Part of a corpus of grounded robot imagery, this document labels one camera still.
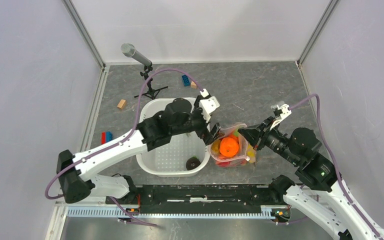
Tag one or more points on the red bell pepper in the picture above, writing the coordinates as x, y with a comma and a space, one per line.
231, 163

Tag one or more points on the red blue toy brick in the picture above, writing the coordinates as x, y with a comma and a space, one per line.
106, 137

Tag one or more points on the yellow pear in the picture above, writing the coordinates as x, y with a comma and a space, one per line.
251, 154

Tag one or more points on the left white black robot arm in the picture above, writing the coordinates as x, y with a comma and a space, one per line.
78, 173

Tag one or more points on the dark avocado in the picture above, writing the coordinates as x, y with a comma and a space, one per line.
192, 163

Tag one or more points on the grey microphone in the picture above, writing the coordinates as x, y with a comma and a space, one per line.
130, 51

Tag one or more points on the white plastic basket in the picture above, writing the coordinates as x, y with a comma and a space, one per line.
170, 160

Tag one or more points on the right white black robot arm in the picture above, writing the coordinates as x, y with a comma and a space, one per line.
344, 220

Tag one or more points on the clear zip top bag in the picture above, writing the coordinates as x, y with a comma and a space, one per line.
243, 144

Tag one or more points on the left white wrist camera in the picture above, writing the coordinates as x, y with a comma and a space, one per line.
208, 103

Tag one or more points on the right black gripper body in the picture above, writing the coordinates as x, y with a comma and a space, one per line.
276, 141

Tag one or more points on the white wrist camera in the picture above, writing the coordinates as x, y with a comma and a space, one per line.
281, 112
208, 103

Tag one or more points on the brown kiwi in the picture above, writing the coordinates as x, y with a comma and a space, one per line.
215, 147

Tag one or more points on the orange tangerine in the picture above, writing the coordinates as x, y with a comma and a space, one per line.
229, 147

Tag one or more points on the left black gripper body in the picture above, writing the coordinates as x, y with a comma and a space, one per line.
196, 123

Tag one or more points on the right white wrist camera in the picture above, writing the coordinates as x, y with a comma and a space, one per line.
281, 112

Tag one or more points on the wooden block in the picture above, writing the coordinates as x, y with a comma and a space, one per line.
122, 104

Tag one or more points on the small wooden cube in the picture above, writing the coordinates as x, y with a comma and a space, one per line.
193, 85

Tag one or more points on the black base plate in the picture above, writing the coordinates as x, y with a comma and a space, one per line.
202, 199

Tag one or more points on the orange carrot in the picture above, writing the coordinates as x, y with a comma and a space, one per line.
234, 134

